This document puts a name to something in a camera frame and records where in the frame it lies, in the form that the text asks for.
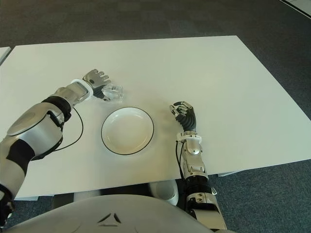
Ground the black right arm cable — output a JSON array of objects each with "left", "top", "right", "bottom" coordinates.
[{"left": 174, "top": 140, "right": 187, "bottom": 180}]

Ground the clear bottle with blue cap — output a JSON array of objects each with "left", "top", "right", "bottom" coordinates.
[{"left": 102, "top": 83, "right": 125, "bottom": 102}]

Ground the white adjoining table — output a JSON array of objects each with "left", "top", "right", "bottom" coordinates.
[{"left": 0, "top": 46, "right": 12, "bottom": 66}]

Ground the white plate with black rim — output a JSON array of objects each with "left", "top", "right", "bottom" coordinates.
[{"left": 101, "top": 106, "right": 155, "bottom": 155}]

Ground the grey robot torso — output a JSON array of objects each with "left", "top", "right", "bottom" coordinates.
[{"left": 4, "top": 194, "right": 212, "bottom": 233}]

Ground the white round table base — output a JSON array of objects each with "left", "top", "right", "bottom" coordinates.
[{"left": 148, "top": 181, "right": 179, "bottom": 206}]

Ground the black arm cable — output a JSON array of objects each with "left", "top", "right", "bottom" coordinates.
[
  {"left": 174, "top": 140, "right": 187, "bottom": 180},
  {"left": 55, "top": 106, "right": 85, "bottom": 151}
]

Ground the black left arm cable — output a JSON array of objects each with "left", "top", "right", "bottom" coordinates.
[{"left": 55, "top": 106, "right": 85, "bottom": 151}]

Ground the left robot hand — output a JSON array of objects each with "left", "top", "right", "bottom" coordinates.
[{"left": 82, "top": 69, "right": 112, "bottom": 102}]

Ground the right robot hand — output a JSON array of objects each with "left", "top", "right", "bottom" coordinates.
[{"left": 169, "top": 100, "right": 197, "bottom": 133}]

